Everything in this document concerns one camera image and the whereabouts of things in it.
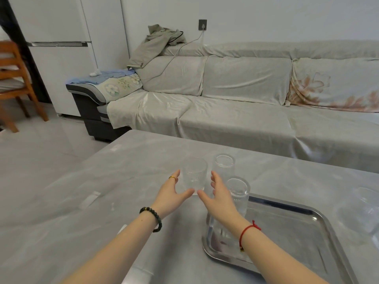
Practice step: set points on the person's right hand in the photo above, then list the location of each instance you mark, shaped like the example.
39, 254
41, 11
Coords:
222, 204

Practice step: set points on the person's left hand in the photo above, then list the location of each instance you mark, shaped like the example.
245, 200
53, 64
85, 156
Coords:
168, 198

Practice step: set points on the person's right middle finger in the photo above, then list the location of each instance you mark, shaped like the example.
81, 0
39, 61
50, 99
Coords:
213, 185

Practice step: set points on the person's left thumb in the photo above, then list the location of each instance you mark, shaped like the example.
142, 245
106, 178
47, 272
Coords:
186, 194

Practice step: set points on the person's right thumb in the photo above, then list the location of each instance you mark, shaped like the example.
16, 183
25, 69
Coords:
205, 198

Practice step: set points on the person's left forearm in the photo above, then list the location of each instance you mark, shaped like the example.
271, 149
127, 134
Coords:
118, 248

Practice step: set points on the person's right forearm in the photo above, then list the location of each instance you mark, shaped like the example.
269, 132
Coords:
275, 260

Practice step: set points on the short ribbed clear glass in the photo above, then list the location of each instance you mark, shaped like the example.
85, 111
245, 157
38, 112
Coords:
194, 174

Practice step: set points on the tall clear glass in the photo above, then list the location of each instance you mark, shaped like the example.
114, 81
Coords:
224, 165
219, 233
239, 192

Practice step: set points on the beige sofa cover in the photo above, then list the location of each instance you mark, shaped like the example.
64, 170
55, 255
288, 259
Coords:
237, 109

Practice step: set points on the stainless steel tray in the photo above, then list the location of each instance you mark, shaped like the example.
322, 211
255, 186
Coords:
296, 236

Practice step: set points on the black leather sofa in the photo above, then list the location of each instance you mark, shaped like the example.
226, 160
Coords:
91, 118

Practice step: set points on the floral green towel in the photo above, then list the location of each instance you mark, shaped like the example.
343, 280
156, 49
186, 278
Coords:
118, 85

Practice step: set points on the clear glass pitcher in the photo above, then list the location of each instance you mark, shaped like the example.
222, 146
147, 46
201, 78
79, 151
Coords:
359, 212

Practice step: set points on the white charger adapter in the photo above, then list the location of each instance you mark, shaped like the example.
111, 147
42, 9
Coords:
95, 73

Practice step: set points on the grey-green jacket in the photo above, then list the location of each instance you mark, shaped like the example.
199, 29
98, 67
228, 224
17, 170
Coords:
151, 47

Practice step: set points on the light blue cloth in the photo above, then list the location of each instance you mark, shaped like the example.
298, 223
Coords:
86, 79

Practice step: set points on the floral beige cushion cover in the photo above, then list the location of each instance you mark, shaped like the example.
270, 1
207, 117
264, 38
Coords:
334, 85

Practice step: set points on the white refrigerator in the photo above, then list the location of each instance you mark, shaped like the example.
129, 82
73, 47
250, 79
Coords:
68, 50

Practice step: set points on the wooden chair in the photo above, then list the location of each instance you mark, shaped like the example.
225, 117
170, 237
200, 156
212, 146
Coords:
17, 73

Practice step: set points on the dark wall outlet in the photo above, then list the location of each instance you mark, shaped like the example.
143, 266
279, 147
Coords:
202, 24

